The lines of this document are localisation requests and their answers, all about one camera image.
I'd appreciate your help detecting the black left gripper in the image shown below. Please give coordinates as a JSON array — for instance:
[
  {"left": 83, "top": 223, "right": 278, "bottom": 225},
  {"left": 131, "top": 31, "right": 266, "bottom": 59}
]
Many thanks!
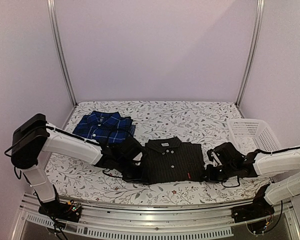
[{"left": 115, "top": 157, "right": 150, "bottom": 184}]

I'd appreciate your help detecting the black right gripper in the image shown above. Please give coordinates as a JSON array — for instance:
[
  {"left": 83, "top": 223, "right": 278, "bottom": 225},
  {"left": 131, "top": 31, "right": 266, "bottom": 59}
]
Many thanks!
[{"left": 201, "top": 163, "right": 236, "bottom": 184}]

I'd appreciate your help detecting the blue plaid shirt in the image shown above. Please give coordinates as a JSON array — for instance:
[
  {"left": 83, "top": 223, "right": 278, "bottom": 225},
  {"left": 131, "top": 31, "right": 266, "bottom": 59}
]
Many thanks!
[{"left": 72, "top": 111, "right": 136, "bottom": 144}]

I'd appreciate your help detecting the black pinstriped long sleeve shirt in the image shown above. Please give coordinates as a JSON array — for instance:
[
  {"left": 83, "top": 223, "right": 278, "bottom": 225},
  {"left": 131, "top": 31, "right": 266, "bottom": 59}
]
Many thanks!
[{"left": 141, "top": 137, "right": 205, "bottom": 185}]

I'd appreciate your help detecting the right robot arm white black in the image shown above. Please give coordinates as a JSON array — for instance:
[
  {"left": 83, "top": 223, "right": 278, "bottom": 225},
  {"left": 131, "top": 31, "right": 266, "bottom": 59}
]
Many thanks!
[{"left": 202, "top": 142, "right": 300, "bottom": 218}]

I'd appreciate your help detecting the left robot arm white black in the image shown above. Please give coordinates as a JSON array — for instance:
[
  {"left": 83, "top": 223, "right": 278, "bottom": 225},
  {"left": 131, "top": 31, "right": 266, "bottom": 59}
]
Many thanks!
[{"left": 4, "top": 113, "right": 144, "bottom": 217}]

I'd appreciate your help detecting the white plastic laundry basket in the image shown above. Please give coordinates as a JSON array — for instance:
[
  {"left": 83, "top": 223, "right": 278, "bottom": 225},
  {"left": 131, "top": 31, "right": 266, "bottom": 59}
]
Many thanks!
[{"left": 227, "top": 118, "right": 282, "bottom": 154}]

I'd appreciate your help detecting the floral white tablecloth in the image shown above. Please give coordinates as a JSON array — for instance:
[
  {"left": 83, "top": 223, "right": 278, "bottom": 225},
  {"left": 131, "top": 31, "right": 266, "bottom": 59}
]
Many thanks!
[{"left": 45, "top": 101, "right": 270, "bottom": 207}]

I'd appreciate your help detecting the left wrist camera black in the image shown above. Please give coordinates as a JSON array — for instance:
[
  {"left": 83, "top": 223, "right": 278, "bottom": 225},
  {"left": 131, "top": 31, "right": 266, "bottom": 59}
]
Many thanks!
[{"left": 118, "top": 136, "right": 145, "bottom": 163}]

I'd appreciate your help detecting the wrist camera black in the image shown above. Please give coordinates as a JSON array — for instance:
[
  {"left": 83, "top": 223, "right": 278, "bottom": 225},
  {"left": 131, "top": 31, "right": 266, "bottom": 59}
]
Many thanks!
[
  {"left": 118, "top": 136, "right": 145, "bottom": 163},
  {"left": 207, "top": 142, "right": 245, "bottom": 166}
]

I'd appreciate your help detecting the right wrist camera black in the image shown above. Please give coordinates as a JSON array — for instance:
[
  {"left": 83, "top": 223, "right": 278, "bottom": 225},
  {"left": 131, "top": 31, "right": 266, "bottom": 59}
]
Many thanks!
[{"left": 207, "top": 142, "right": 245, "bottom": 166}]

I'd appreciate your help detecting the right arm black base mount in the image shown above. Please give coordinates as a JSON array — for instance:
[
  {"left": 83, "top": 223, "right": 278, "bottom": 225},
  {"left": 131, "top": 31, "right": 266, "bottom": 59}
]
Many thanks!
[{"left": 231, "top": 184, "right": 275, "bottom": 235}]

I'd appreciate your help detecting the aluminium front rail frame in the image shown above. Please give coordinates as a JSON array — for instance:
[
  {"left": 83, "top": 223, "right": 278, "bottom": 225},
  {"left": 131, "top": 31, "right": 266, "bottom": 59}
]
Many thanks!
[{"left": 11, "top": 193, "right": 300, "bottom": 240}]

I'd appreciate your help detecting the left aluminium frame post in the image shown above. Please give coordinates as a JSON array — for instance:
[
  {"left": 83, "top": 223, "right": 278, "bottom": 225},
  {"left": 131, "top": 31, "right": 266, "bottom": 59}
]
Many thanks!
[{"left": 46, "top": 0, "right": 77, "bottom": 107}]

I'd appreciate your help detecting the aluminium frame post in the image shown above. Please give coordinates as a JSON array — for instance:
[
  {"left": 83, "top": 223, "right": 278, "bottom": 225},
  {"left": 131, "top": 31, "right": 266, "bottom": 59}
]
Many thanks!
[
  {"left": 235, "top": 0, "right": 266, "bottom": 109},
  {"left": 46, "top": 0, "right": 77, "bottom": 107}
]

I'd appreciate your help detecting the right aluminium frame post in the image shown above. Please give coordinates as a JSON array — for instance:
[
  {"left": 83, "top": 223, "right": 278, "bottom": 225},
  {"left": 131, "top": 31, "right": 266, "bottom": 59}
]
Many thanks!
[{"left": 235, "top": 0, "right": 266, "bottom": 109}]

